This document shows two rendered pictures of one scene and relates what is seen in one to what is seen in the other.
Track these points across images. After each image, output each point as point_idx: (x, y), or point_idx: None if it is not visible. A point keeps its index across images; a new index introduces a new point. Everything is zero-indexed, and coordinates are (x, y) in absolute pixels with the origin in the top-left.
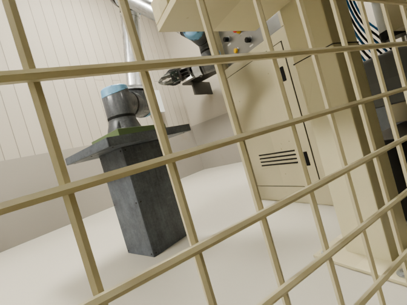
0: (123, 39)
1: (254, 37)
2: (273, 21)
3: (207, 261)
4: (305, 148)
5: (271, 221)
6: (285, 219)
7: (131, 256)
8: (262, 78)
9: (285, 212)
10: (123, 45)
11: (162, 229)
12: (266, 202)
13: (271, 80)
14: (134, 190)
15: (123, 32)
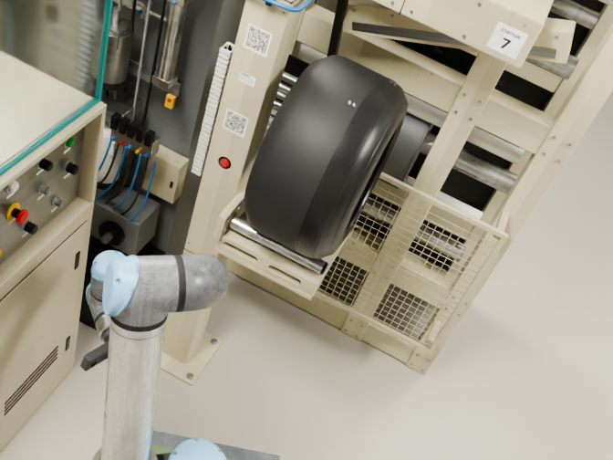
0: (159, 374)
1: (35, 220)
2: (67, 192)
3: None
4: (69, 332)
5: (101, 433)
6: (100, 417)
7: None
8: (50, 280)
9: (75, 421)
10: (154, 390)
11: None
12: (7, 458)
13: (60, 276)
14: None
15: (161, 360)
